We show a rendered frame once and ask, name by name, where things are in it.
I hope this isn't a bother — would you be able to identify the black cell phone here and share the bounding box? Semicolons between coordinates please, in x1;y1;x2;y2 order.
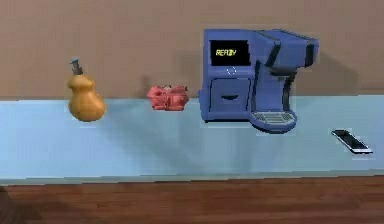
330;129;374;155

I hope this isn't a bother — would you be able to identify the red tomato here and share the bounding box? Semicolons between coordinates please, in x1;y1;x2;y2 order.
146;84;190;112

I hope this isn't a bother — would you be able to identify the pale blue counter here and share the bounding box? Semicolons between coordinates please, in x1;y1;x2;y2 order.
0;95;384;186

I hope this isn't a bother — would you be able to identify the blue coffee machine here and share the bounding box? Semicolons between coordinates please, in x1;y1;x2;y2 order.
198;28;320;135

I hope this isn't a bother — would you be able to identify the orange pear-shaped soap bottle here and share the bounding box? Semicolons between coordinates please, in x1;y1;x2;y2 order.
67;58;107;123

